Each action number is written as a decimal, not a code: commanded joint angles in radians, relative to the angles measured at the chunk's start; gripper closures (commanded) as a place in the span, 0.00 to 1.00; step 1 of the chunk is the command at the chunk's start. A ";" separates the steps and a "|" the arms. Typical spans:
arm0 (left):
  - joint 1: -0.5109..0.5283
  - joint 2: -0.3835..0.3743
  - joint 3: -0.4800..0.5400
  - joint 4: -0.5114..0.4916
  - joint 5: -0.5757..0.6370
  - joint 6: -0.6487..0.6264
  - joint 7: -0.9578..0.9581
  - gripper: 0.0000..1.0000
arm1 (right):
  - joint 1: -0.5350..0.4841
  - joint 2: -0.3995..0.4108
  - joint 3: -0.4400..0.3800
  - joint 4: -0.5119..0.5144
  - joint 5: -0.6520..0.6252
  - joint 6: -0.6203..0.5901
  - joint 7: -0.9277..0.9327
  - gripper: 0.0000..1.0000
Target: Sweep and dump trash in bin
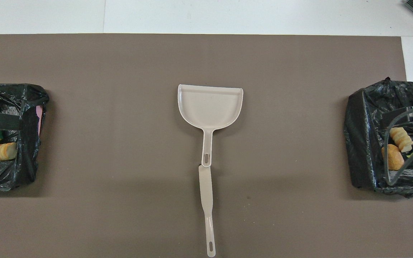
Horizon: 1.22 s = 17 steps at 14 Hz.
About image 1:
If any orange striped croissant toy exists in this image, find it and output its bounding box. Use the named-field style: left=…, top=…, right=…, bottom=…
left=389, top=127, right=413, bottom=152

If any brown bread roll toy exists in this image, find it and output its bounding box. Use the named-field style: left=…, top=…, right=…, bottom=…
left=381, top=144, right=405, bottom=171

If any beige plastic dustpan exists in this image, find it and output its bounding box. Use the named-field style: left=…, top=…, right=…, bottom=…
left=177, top=84, right=245, bottom=168

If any beige brush with black bristles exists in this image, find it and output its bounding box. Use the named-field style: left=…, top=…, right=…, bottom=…
left=198, top=164, right=217, bottom=258

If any pink plastic bin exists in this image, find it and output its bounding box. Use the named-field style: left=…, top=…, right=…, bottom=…
left=36, top=105, right=44, bottom=137

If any black plastic bin bag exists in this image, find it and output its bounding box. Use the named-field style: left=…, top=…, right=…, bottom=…
left=343, top=77, right=413, bottom=198
left=0, top=83, right=50, bottom=191

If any brown table mat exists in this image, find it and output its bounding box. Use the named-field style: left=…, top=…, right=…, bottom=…
left=0, top=34, right=413, bottom=258

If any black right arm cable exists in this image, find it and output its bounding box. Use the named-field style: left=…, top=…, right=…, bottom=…
left=383, top=104, right=413, bottom=186

